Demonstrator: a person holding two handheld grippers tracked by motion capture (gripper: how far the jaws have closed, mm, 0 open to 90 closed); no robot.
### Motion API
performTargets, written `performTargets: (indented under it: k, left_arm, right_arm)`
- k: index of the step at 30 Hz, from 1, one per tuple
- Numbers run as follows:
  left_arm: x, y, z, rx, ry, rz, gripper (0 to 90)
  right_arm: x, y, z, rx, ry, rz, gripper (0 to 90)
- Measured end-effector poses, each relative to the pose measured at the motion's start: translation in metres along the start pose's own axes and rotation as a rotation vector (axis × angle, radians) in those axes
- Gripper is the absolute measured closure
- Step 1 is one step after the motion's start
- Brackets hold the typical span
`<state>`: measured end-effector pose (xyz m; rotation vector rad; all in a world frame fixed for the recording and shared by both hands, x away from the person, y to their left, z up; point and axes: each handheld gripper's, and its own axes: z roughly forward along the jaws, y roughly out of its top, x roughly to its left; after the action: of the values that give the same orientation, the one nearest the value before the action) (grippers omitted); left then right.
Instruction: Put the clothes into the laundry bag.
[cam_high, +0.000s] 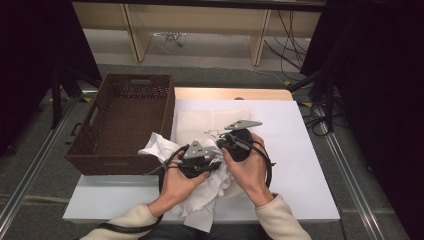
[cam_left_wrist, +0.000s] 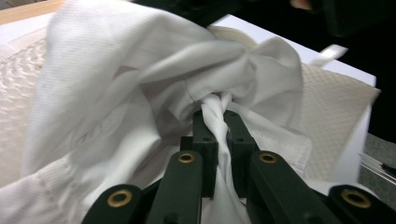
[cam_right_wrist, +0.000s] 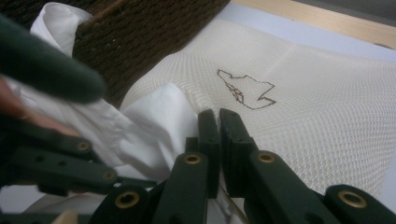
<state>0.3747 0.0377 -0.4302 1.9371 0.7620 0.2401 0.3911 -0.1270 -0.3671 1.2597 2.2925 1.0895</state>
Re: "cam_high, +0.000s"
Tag right hand-held gripper cable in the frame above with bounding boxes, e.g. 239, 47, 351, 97
229, 133, 277, 190

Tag metal floor rail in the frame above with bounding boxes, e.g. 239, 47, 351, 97
0, 99, 78, 232
314, 105, 388, 240

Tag person's legs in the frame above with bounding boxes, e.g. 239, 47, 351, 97
141, 223, 268, 240

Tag grey cable bundle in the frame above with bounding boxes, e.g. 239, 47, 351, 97
153, 31, 187, 47

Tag dark curtain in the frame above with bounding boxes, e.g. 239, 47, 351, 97
299, 0, 424, 240
0, 0, 103, 158

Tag light wooden shelf unit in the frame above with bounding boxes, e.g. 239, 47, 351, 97
72, 0, 327, 67

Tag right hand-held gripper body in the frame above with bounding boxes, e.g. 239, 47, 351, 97
223, 119, 264, 163

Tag white garment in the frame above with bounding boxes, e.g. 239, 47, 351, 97
137, 131, 235, 234

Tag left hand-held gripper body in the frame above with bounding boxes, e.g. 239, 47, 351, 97
178, 139, 218, 180

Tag black coiled floor cables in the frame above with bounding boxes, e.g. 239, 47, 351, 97
299, 99, 348, 138

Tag black hanging cables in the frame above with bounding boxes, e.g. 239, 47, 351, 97
264, 9, 310, 73

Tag brown woven basket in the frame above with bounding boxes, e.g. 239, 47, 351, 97
64, 73, 176, 177

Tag thin white floor cable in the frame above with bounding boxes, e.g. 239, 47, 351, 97
202, 64, 288, 85

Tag black metal stand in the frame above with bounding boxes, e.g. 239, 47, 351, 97
287, 64, 338, 133
49, 64, 103, 130

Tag person's left hand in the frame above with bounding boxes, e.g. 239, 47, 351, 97
155, 159, 211, 210

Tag person's right hand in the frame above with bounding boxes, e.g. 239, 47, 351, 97
221, 133, 273, 206

